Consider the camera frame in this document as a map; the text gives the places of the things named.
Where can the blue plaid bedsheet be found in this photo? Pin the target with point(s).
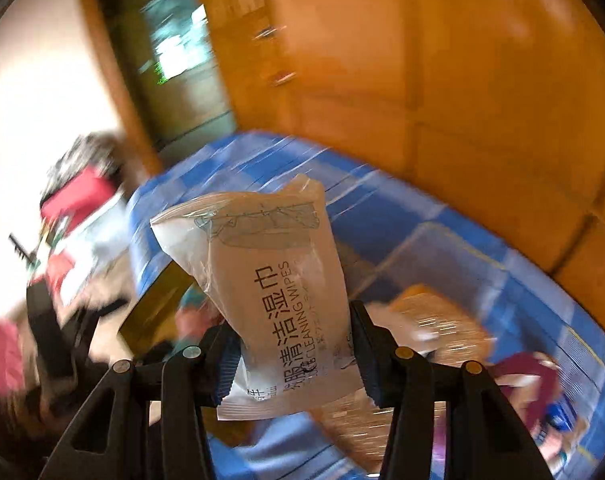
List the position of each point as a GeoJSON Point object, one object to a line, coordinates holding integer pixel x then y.
{"type": "Point", "coordinates": [407, 220]}

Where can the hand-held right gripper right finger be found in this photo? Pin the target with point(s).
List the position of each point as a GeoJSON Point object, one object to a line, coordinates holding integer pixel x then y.
{"type": "Point", "coordinates": [370, 360]}

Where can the red bag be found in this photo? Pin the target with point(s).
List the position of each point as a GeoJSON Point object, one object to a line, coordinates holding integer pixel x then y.
{"type": "Point", "coordinates": [77, 195]}

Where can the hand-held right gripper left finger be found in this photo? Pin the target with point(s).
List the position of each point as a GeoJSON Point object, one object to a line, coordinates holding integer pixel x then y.
{"type": "Point", "coordinates": [227, 360]}

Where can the blue tissue packet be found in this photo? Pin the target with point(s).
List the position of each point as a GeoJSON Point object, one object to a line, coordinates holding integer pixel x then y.
{"type": "Point", "coordinates": [562, 415]}

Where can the gold tin box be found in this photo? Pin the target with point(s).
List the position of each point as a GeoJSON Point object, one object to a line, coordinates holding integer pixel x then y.
{"type": "Point", "coordinates": [152, 300]}

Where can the wooden framed door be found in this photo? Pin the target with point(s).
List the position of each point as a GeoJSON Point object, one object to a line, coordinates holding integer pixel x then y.
{"type": "Point", "coordinates": [182, 60]}

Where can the white wet wipes pack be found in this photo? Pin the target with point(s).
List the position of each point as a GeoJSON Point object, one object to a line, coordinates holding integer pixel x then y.
{"type": "Point", "coordinates": [282, 285]}

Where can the purple carton box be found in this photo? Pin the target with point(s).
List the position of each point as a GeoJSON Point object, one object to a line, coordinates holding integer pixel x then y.
{"type": "Point", "coordinates": [522, 370]}

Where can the blue plush toy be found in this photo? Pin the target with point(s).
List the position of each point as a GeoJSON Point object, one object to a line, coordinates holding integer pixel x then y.
{"type": "Point", "coordinates": [195, 310]}

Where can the black white patterned cloth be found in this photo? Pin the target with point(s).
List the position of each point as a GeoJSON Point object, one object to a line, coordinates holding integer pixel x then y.
{"type": "Point", "coordinates": [87, 155]}

